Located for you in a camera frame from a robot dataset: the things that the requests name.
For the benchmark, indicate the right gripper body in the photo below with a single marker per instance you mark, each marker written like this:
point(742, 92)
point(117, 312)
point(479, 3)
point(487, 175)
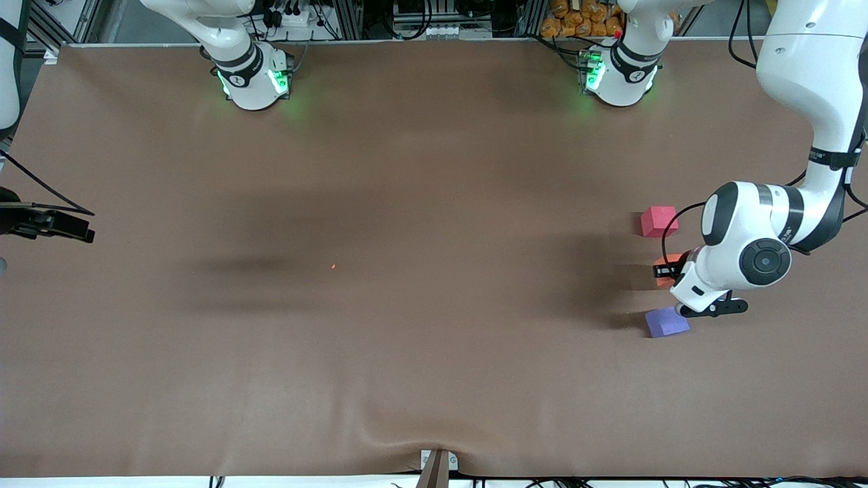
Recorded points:
point(26, 221)

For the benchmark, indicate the orange foam block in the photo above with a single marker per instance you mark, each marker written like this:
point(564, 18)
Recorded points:
point(668, 258)

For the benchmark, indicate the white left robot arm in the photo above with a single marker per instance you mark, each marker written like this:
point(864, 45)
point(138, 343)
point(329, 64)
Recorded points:
point(800, 81)

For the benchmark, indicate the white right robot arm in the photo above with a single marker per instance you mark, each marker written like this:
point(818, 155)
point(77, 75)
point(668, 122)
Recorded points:
point(247, 81)

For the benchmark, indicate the red foam block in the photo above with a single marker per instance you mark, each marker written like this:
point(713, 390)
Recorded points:
point(656, 221)

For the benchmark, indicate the purple foam block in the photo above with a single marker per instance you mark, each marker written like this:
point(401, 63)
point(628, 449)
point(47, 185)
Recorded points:
point(666, 324)

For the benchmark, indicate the white sheet corner clip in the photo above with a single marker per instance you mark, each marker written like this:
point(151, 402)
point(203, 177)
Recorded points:
point(51, 55)

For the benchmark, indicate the orange round object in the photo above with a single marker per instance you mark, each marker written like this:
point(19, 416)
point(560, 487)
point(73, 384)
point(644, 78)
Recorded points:
point(613, 27)
point(599, 13)
point(576, 19)
point(550, 28)
point(560, 8)

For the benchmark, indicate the large table cover sheet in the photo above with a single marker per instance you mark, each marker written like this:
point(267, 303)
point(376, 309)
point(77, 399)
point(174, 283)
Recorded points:
point(434, 169)

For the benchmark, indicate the white power strip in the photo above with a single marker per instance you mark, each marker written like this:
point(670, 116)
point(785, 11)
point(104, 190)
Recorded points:
point(293, 17)

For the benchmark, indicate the white terminal strip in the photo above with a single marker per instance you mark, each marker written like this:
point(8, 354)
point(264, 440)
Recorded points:
point(441, 32)

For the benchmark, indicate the table edge clamp bracket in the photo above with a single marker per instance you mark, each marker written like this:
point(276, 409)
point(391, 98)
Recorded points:
point(439, 464)

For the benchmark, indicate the aluminium frame post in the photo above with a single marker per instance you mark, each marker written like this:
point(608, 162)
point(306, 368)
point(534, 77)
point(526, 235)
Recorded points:
point(344, 19)

